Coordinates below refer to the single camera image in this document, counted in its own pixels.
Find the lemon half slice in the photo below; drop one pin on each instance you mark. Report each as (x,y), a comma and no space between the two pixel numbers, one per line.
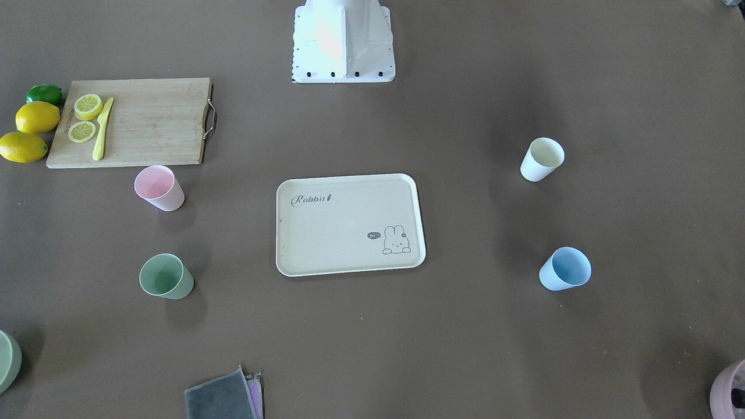
(82,131)
(88,107)

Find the yellow lemon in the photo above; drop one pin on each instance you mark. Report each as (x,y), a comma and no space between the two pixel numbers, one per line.
(23,147)
(37,117)

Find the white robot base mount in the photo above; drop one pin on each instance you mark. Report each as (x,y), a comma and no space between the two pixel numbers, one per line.
(343,42)

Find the lemon half slice lower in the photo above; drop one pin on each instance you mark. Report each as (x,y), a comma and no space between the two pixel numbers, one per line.
(82,131)

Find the lemon half slice upper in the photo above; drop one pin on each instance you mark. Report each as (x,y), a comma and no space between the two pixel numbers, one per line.
(88,107)

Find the green cup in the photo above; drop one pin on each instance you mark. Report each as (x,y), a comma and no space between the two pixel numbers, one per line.
(164,275)

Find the white cup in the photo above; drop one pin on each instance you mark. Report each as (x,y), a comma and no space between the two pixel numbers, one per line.
(543,157)

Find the blue cup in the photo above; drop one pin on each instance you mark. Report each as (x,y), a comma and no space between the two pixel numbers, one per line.
(566,268)

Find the pink cloth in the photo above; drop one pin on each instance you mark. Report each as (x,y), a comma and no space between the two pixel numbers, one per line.
(254,386)

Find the grey cloth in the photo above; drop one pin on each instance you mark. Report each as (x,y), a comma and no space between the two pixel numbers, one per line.
(223,397)

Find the yellow lemon lower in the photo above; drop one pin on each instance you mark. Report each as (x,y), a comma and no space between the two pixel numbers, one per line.
(23,147)

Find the yellow plastic knife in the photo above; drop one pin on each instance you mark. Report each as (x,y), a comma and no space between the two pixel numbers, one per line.
(102,119)

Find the yellow lemon upper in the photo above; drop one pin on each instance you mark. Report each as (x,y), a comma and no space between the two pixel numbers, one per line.
(37,117)

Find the beige rabbit tray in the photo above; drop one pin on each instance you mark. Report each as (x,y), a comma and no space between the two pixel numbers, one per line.
(335,225)

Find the green lime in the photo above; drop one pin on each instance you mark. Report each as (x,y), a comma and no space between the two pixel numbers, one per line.
(45,92)

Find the wooden cutting board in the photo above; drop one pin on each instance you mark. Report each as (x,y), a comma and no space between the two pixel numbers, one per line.
(152,122)

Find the pink mixing bowl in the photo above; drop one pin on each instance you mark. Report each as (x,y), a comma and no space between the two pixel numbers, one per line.
(726,395)

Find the pink cup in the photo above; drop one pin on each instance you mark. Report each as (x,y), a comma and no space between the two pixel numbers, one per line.
(157,185)

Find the light green bowl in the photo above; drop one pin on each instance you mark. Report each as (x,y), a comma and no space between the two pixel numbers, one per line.
(11,360)

